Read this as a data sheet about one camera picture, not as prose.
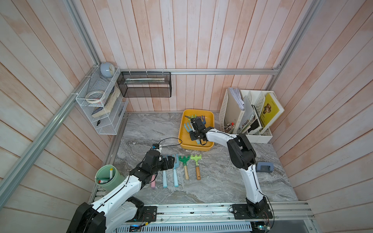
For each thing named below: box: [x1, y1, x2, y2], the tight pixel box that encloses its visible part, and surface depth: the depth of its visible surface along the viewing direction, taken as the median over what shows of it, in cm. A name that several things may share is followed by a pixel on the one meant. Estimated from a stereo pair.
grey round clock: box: [100, 62, 116, 79], surface depth 83 cm
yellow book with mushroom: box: [259, 92, 281, 127], surface depth 95 cm
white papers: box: [228, 87, 245, 111], surface depth 90 cm
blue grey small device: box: [256, 162, 275, 173], surface depth 90 cm
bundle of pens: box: [224, 121, 236, 134], surface depth 90 cm
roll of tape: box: [85, 90, 105, 104], surface depth 75 cm
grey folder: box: [233, 107, 246, 134], surface depth 86 cm
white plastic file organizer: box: [219, 87, 285, 144], surface depth 95 cm
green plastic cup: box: [94, 164, 127, 194], surface depth 77 cm
